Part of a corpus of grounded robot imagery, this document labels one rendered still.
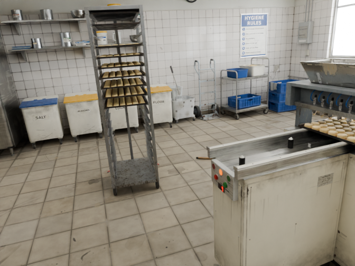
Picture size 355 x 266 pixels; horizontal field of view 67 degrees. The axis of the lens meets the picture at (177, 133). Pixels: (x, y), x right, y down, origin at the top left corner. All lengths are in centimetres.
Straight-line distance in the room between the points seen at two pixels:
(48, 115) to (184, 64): 271
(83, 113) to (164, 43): 206
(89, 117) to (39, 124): 77
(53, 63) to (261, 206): 451
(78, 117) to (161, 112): 142
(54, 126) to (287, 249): 396
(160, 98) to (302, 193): 359
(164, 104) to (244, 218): 365
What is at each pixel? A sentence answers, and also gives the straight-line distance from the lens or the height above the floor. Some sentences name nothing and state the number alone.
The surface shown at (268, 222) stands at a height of 54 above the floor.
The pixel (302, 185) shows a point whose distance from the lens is 161.
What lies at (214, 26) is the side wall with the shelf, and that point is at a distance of 585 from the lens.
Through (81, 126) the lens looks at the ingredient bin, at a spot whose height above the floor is 26.
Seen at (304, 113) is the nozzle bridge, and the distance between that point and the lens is 216.
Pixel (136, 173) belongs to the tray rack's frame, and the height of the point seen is 15.
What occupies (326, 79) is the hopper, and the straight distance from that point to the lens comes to 191.
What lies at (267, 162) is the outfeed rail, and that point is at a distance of 139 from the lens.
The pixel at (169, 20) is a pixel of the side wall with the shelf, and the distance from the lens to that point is 552.
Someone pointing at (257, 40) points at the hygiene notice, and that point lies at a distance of 633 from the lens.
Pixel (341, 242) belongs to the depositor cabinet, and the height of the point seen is 25.
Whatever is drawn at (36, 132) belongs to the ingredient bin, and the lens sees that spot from 486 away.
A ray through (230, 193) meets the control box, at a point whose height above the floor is 73.
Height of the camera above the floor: 147
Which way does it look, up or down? 18 degrees down
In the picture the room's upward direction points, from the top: 4 degrees counter-clockwise
